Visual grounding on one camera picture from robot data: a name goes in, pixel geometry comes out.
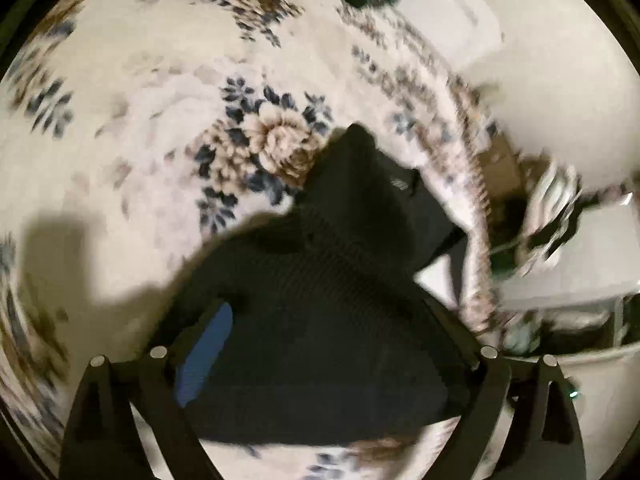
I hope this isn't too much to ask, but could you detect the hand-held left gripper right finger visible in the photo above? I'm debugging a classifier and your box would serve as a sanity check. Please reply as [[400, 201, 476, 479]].
[[425, 300, 586, 480]]

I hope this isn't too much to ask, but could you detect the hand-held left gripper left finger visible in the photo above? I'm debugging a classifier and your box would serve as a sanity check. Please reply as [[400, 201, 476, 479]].
[[59, 297, 236, 480]]

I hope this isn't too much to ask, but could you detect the black and white knit sweater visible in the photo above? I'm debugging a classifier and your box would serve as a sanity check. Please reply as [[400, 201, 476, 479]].
[[160, 122, 473, 446]]

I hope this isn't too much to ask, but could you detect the stack of folded pastel clothes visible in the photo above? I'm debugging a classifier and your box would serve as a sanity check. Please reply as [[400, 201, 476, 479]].
[[505, 320, 542, 357]]

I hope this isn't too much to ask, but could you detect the white wardrobe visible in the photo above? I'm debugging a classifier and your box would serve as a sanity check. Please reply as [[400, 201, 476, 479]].
[[495, 195, 640, 361]]

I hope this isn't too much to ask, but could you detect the black striped track jacket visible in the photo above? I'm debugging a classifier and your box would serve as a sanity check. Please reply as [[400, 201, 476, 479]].
[[525, 200, 587, 253]]

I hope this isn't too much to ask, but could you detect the brown checked blanket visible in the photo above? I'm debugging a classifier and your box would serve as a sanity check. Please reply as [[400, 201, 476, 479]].
[[450, 75, 503, 333]]

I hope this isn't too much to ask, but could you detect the large cardboard box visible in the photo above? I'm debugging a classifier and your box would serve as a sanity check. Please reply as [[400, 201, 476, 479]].
[[475, 145, 532, 201]]

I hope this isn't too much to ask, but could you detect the floral bed sheet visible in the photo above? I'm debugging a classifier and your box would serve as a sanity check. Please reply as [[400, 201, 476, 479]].
[[0, 0, 501, 480]]

